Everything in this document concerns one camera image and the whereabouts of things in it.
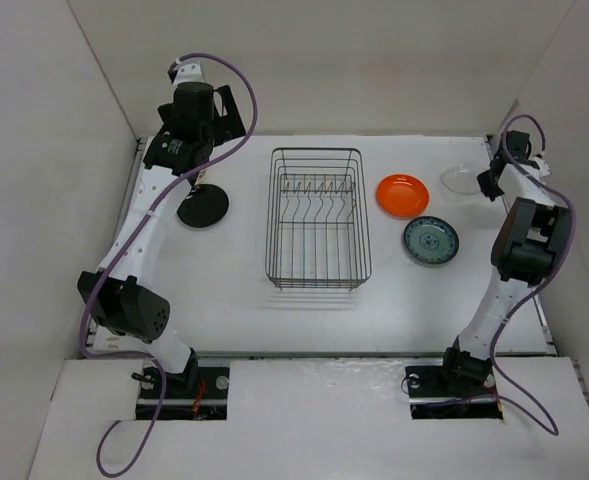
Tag clear glass plate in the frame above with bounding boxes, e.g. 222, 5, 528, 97
440, 163, 483, 195

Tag black plate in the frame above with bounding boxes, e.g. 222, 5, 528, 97
177, 184, 229, 229

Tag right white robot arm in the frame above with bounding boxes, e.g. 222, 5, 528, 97
436, 130, 572, 396

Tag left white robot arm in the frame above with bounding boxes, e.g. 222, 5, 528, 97
77, 82, 251, 397

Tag blue patterned plate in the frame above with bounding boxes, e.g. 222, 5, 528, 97
402, 216, 460, 266

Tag grey wire dish rack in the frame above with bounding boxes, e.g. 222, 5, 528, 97
265, 147, 372, 290

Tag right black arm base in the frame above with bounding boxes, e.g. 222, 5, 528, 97
401, 365, 503, 420

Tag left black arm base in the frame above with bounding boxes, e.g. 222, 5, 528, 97
132, 366, 230, 421

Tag orange plate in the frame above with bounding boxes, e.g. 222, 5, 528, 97
376, 174, 430, 218

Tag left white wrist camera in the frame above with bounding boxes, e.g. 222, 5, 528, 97
168, 59, 205, 87

